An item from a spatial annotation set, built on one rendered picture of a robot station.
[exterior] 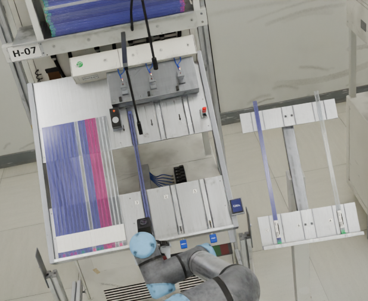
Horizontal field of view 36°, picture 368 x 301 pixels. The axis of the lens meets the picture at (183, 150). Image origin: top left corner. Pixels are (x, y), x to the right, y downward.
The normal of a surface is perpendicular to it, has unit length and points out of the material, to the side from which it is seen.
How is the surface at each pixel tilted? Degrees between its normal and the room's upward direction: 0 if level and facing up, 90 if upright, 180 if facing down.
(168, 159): 0
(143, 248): 43
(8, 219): 0
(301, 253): 90
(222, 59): 90
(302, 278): 90
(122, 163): 0
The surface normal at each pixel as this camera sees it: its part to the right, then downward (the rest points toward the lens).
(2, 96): 0.11, 0.52
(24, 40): -0.15, -0.83
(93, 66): -0.04, -0.25
